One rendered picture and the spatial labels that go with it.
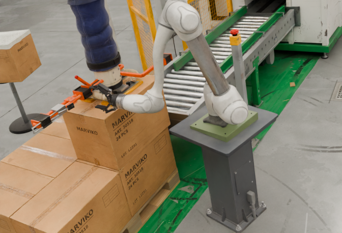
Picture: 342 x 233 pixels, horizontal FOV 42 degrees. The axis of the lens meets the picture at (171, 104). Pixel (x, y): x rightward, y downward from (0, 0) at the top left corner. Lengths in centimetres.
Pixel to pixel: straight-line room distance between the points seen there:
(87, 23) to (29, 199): 117
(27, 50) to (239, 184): 272
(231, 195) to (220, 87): 84
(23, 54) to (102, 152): 202
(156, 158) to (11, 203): 103
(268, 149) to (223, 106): 143
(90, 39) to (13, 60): 186
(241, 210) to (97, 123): 113
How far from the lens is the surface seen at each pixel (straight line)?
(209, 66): 238
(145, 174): 320
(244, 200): 310
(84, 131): 297
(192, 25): 221
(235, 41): 345
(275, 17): 498
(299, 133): 402
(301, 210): 326
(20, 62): 466
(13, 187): 319
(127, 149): 297
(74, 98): 278
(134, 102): 249
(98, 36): 282
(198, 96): 365
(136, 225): 326
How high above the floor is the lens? 222
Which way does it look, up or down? 28 degrees down
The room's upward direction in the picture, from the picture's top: 12 degrees counter-clockwise
